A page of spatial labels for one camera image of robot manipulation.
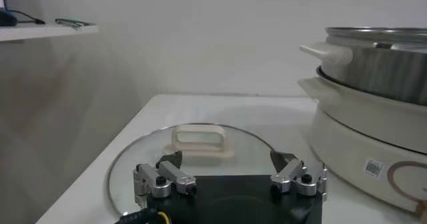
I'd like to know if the glass lid with cream handle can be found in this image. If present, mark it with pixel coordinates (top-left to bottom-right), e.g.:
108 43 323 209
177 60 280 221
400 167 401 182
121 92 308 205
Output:
106 122 314 217

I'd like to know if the blue computer mouse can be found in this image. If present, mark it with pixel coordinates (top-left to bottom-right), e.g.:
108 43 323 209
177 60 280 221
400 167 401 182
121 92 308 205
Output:
0 8 18 27

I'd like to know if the white side table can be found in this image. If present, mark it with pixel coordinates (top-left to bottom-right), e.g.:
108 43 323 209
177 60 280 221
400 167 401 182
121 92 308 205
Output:
0 23 99 43

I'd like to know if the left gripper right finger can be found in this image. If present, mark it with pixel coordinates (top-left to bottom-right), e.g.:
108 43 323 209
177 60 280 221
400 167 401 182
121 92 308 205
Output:
270 150 329 199

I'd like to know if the green handled tool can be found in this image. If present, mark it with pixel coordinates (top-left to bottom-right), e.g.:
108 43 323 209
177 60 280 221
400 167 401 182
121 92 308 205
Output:
55 17 96 29

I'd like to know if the thin black desk cable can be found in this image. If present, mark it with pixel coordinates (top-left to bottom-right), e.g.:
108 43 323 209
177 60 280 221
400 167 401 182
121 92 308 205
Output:
6 9 47 25

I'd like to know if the cream electric cooker pot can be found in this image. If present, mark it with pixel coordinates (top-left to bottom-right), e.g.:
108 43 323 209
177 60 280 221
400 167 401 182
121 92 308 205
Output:
298 67 427 223

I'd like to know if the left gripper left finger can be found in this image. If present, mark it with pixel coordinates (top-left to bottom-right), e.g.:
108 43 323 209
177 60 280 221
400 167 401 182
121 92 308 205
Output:
133 150 197 209

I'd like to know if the perforated steel steamer basket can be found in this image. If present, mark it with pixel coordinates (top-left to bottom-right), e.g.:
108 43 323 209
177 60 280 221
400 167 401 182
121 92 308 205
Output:
299 27 427 106

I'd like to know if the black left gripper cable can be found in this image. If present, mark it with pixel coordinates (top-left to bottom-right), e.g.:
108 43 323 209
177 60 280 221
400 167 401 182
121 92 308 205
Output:
115 208 171 224

